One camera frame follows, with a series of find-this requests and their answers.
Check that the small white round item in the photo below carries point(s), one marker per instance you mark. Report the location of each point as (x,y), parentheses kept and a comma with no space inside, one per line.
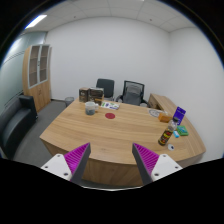
(171,147)

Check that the rectangular ceiling light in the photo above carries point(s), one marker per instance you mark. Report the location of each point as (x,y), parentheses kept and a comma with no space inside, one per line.
(36,21)

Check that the small blue item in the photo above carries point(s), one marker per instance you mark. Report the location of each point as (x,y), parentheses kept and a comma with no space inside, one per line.
(176,134)

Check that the small green box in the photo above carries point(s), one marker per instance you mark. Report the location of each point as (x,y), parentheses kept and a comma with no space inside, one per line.
(182,130)

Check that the white printed leaflet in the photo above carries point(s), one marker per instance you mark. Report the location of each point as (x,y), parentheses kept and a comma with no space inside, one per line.
(110,105)

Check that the tall brown box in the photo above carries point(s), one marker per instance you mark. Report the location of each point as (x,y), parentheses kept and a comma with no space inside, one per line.
(83,95)

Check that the wooden shelf cabinet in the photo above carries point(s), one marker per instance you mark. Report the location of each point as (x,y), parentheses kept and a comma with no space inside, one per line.
(40,93)

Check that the round grey disc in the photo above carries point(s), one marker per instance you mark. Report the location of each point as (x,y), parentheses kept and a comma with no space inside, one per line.
(154,112)

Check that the small orange box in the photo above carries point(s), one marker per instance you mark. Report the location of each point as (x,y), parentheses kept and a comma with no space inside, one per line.
(164,117)

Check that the black-capped yellow drink bottle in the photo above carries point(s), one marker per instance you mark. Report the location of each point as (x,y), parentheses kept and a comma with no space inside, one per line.
(165,136)

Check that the grey waste bin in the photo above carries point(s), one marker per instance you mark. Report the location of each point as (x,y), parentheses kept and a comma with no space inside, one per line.
(69,101)

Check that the black sofa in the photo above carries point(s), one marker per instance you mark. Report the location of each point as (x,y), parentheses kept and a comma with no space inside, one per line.
(16,123)

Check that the black mesh office chair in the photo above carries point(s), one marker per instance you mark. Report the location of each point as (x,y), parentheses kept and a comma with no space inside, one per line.
(126,87)

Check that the flat brown box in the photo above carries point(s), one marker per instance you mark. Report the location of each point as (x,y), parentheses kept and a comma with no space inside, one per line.
(96,100)
(96,91)

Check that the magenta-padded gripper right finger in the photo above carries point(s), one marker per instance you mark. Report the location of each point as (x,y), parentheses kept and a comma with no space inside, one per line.
(165,165)

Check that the purple package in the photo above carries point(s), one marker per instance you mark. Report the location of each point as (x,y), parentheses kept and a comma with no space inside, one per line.
(180,115)

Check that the grey backpack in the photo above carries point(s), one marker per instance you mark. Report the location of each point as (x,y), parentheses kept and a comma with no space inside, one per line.
(132,95)

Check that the white and grey mug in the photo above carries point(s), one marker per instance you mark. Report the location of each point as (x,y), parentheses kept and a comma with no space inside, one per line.
(90,109)

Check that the flat round red coaster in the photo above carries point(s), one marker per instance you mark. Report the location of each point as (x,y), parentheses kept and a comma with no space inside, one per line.
(110,116)

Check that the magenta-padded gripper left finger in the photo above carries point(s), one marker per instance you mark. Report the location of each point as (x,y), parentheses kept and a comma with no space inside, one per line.
(58,165)

